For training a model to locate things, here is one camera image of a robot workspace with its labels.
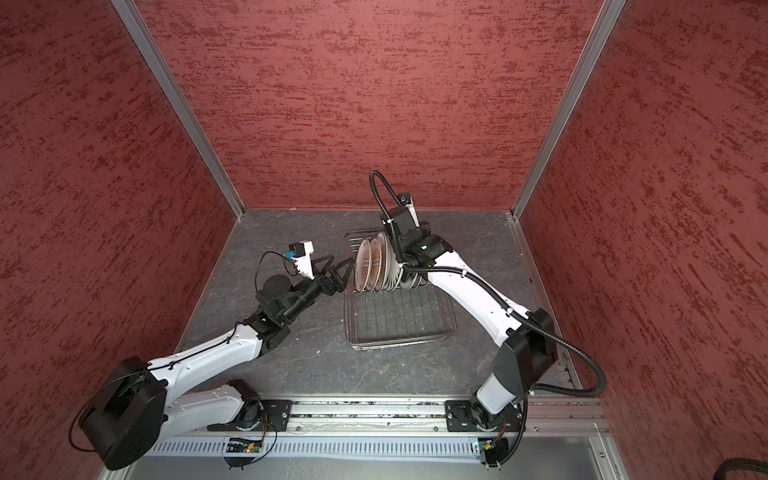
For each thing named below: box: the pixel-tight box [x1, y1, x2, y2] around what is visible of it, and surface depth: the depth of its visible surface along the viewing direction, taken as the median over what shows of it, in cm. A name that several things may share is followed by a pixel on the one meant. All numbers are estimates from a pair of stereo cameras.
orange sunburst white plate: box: [366, 236, 382, 292], surface depth 92 cm
